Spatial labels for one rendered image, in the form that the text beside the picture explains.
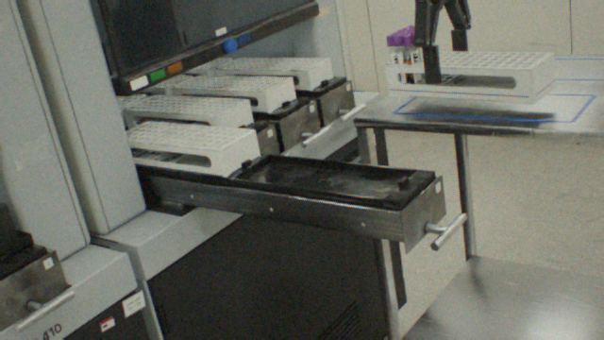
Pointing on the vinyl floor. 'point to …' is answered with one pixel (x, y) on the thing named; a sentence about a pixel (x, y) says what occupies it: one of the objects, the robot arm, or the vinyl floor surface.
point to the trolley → (587, 76)
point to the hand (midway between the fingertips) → (446, 62)
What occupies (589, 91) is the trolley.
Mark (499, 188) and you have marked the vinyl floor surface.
